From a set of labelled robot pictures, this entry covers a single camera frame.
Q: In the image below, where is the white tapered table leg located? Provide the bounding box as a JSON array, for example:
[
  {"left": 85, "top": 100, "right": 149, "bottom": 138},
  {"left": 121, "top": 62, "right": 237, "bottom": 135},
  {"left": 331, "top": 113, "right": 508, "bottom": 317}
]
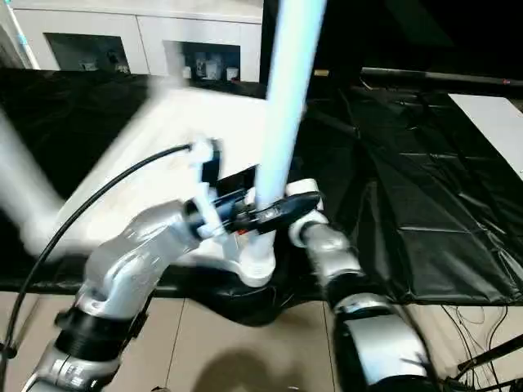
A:
[
  {"left": 0, "top": 108, "right": 77, "bottom": 256},
  {"left": 169, "top": 38, "right": 193, "bottom": 89},
  {"left": 244, "top": 0, "right": 329, "bottom": 287}
]

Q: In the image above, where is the white plastic table top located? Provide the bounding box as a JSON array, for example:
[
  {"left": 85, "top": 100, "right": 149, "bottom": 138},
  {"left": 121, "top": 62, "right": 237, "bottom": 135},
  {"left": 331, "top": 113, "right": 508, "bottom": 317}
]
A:
[{"left": 24, "top": 77, "right": 279, "bottom": 289}]

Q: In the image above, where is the black work mat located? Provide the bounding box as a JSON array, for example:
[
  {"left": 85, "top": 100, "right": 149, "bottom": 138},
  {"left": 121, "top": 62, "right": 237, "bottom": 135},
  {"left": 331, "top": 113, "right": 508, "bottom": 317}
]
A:
[{"left": 0, "top": 67, "right": 523, "bottom": 327}]

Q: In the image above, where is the white sideboard cabinet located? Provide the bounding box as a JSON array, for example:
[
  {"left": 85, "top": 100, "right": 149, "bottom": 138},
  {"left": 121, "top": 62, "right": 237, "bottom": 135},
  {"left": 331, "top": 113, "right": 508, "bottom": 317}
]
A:
[{"left": 11, "top": 0, "right": 265, "bottom": 82}]

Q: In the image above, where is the dark metal bar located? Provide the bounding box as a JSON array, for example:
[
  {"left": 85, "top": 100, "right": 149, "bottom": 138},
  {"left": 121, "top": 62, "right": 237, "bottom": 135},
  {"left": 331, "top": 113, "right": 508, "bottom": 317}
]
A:
[{"left": 361, "top": 67, "right": 523, "bottom": 87}]

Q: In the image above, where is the white flat board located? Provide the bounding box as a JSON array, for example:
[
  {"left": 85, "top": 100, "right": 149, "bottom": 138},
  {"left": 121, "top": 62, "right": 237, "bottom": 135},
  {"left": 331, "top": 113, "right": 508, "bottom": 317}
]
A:
[{"left": 448, "top": 92, "right": 523, "bottom": 180}]

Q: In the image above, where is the black stand pole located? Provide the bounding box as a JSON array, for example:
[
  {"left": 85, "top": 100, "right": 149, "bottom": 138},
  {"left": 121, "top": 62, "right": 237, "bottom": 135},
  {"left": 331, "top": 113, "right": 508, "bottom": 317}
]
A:
[{"left": 457, "top": 338, "right": 523, "bottom": 371}]

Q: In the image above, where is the teal white plastic object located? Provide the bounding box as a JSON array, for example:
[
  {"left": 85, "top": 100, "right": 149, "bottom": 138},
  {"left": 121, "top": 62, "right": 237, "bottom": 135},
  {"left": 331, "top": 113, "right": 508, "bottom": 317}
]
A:
[{"left": 6, "top": 0, "right": 42, "bottom": 71}]

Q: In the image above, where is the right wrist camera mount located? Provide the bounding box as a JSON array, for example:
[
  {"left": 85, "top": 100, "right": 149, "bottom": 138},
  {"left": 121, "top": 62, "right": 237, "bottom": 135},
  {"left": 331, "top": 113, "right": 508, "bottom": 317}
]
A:
[{"left": 285, "top": 178, "right": 328, "bottom": 248}]

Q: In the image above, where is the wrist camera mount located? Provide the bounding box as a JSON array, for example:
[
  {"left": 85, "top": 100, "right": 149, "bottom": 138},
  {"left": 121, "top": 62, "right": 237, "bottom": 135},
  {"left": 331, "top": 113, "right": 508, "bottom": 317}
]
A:
[
  {"left": 186, "top": 137, "right": 230, "bottom": 242},
  {"left": 285, "top": 178, "right": 328, "bottom": 248}
]

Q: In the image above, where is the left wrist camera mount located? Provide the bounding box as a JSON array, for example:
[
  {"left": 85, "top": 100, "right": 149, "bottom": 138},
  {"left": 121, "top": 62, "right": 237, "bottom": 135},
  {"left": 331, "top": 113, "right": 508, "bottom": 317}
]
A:
[{"left": 186, "top": 137, "right": 230, "bottom": 242}]

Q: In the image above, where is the robot arm base with cables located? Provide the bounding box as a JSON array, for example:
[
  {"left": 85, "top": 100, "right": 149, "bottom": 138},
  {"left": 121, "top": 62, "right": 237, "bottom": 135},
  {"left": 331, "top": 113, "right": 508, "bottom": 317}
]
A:
[{"left": 440, "top": 304, "right": 523, "bottom": 392}]

